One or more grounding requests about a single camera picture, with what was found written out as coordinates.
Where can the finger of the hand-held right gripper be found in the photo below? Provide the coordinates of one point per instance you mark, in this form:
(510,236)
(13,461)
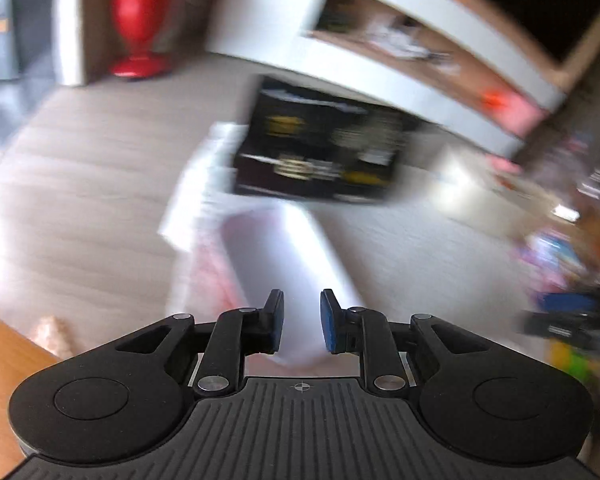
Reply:
(575,302)
(560,329)

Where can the green toy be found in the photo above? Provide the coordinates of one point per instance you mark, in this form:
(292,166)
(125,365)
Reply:
(577,362)

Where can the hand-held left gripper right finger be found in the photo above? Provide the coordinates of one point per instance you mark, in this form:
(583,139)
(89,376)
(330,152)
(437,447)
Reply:
(330,321)

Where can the white and wood TV cabinet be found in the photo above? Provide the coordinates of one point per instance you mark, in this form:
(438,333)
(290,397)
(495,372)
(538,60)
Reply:
(420,60)

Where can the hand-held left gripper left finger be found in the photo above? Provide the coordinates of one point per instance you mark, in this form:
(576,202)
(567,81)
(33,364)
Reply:
(276,321)

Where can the red and white square container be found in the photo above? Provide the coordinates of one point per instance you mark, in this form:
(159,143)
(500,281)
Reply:
(280,270)

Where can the colourful snack packet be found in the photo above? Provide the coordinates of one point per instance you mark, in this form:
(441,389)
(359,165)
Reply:
(555,257)

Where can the red vase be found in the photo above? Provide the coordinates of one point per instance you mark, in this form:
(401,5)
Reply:
(140,15)

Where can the wood-framed television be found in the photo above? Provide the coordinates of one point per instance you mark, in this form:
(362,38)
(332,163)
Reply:
(540,0)

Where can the black printed box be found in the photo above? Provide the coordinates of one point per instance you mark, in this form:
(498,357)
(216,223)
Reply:
(320,145)

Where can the orange wooden table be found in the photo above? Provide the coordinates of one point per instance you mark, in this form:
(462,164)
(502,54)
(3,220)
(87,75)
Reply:
(5,375)

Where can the white textured mat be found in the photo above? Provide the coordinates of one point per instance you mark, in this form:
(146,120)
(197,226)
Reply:
(200,185)

